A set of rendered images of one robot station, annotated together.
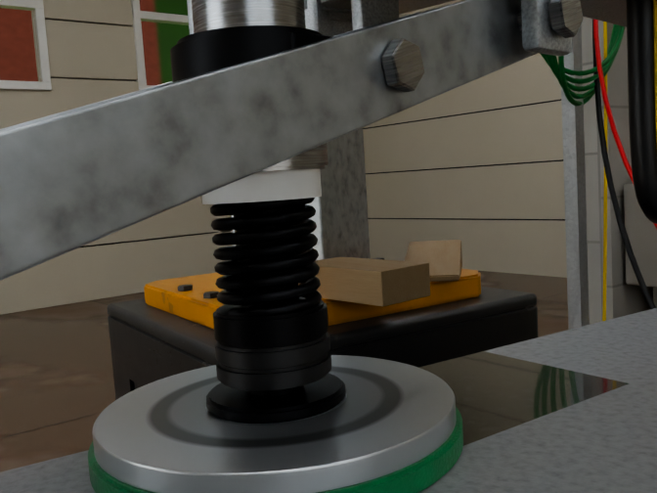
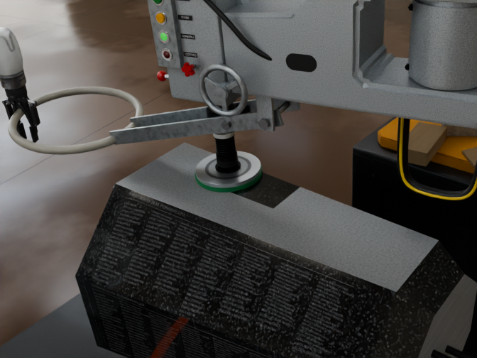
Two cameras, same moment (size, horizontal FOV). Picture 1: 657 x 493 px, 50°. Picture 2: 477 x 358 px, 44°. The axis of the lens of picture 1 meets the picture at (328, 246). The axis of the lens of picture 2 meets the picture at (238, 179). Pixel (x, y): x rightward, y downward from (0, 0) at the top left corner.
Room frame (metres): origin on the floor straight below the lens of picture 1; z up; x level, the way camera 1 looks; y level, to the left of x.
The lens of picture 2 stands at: (0.09, -1.57, 1.79)
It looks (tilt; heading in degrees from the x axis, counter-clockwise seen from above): 32 degrees down; 78
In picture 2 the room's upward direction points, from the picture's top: 6 degrees counter-clockwise
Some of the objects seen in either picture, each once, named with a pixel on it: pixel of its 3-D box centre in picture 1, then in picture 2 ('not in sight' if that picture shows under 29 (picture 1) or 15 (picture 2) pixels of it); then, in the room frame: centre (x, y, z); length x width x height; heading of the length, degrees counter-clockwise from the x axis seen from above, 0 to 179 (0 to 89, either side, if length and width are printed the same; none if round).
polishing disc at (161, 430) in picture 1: (277, 409); (228, 168); (0.41, 0.04, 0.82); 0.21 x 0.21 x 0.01
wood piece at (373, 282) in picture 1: (359, 279); (421, 143); (1.06, -0.04, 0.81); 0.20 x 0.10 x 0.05; 40
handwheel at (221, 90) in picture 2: not in sight; (229, 85); (0.41, -0.13, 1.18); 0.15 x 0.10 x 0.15; 134
